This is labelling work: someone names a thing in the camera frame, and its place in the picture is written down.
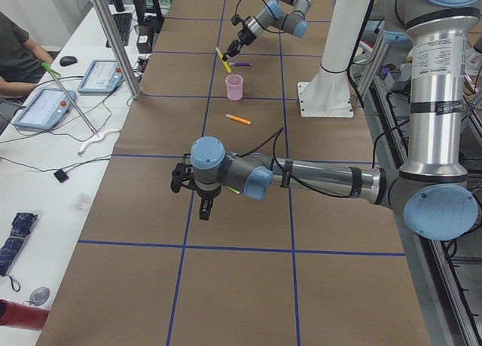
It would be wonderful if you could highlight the blue folded umbrella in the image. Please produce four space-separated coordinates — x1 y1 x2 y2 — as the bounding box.
1 213 38 277

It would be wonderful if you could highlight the round silver disc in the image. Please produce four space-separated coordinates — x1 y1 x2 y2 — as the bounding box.
23 286 50 307

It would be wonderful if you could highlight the aluminium frame post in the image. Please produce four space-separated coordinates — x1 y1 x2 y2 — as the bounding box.
91 0 141 100

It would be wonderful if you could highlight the pink mesh pen holder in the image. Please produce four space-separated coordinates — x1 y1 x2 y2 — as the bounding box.
225 74 244 101

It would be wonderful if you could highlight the blue teach pendant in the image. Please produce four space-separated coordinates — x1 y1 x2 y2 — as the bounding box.
13 87 71 130
77 60 124 95

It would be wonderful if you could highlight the black computer mouse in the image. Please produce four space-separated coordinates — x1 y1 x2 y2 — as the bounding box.
59 56 78 67

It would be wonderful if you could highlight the black monitor stand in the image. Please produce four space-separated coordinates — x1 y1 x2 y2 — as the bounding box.
133 0 165 28

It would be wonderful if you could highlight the clear plastic bag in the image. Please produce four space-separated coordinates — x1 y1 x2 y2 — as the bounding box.
69 193 92 217

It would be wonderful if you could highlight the far blue teach pendant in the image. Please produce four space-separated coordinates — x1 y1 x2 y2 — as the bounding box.
77 60 124 95

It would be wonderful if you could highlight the small black box device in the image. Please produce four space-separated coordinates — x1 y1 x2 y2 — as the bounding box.
53 169 69 183

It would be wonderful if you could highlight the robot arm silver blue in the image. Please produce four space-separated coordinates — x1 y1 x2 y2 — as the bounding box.
221 0 312 61
188 0 481 240

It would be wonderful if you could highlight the yellow highlighter pen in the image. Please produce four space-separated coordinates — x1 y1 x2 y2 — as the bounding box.
215 47 232 74

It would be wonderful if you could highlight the grabber stick green handle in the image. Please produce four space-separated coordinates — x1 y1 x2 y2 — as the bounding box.
41 62 99 136

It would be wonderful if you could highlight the black keyboard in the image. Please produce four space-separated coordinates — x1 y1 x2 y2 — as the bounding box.
112 12 132 46

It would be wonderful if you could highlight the person in grey shirt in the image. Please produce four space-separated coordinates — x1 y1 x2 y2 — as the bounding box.
1 13 53 100

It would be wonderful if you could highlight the orange highlighter pen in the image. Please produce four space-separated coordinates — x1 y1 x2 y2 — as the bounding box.
225 113 252 125

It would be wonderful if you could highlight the near blue teach pendant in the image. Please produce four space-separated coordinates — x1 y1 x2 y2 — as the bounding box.
13 87 71 130

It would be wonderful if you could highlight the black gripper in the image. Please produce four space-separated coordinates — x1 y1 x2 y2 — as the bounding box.
196 186 221 221
223 26 255 60

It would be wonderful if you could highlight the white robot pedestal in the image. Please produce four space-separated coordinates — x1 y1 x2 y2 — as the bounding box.
298 0 373 118

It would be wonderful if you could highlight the green highlighter pen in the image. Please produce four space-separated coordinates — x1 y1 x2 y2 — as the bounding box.
225 186 240 194

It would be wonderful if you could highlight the red cylinder bottle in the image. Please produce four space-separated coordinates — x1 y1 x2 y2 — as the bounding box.
0 299 49 331

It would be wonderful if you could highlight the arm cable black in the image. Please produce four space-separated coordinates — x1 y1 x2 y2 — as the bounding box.
239 127 362 198

